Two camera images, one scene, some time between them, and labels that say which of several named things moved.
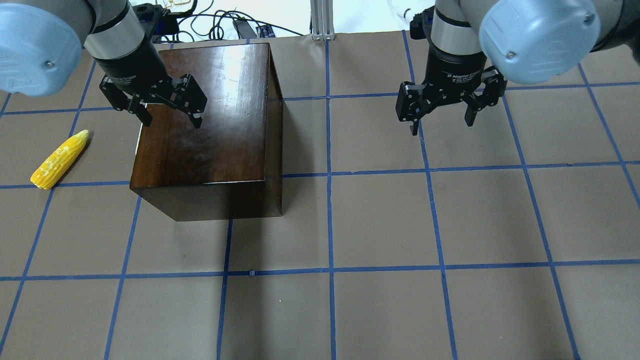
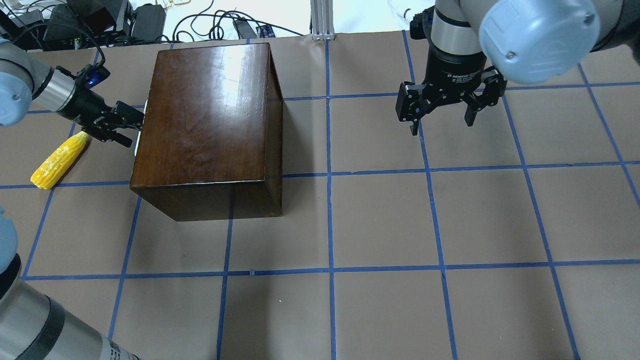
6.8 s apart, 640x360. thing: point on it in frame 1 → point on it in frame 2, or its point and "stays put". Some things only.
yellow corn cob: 58,161 stays put
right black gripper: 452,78 stays put
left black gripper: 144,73 → 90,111
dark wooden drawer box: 232,167 stays put
